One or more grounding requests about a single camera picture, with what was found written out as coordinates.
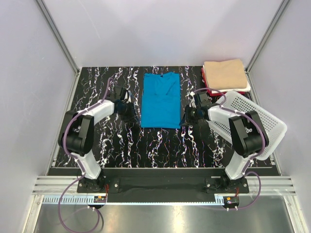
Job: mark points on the left aluminium corner post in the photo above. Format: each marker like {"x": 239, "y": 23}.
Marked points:
{"x": 57, "y": 35}

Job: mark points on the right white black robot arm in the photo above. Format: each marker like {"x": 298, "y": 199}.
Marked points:
{"x": 248, "y": 136}

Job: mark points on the blue t shirt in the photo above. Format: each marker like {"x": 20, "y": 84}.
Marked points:
{"x": 161, "y": 101}

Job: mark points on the white slotted cable duct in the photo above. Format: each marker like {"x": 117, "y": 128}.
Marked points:
{"x": 205, "y": 200}

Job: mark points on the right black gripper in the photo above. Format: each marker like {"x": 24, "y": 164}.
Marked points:
{"x": 189, "y": 122}

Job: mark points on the folded beige t shirt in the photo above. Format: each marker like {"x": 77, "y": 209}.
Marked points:
{"x": 225, "y": 75}

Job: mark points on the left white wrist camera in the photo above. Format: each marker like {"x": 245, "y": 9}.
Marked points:
{"x": 128, "y": 96}

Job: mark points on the folded red t shirt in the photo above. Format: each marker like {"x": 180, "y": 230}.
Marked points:
{"x": 204, "y": 78}

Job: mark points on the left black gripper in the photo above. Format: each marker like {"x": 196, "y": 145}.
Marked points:
{"x": 131, "y": 117}

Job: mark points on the right aluminium corner post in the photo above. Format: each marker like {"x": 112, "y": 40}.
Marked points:
{"x": 276, "y": 18}

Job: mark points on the aluminium frame rail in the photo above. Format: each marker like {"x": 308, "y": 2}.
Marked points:
{"x": 270, "y": 185}

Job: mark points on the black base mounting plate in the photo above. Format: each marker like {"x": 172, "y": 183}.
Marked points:
{"x": 210, "y": 180}

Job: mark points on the aluminium corner post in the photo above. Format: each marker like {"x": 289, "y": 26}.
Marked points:
{"x": 276, "y": 18}
{"x": 57, "y": 35}

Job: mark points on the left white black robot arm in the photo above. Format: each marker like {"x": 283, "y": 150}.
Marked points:
{"x": 77, "y": 132}

